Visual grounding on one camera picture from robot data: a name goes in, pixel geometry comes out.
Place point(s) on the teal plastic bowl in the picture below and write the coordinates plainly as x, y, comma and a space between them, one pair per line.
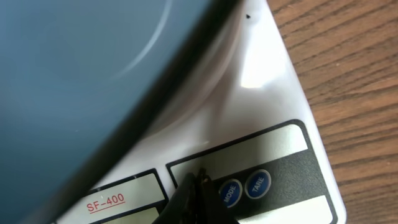
73, 73

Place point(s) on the white digital kitchen scale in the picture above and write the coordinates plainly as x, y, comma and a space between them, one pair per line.
244, 118

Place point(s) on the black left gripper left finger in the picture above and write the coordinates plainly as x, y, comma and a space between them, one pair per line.
182, 207

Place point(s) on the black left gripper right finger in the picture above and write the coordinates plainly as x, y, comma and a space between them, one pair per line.
210, 209

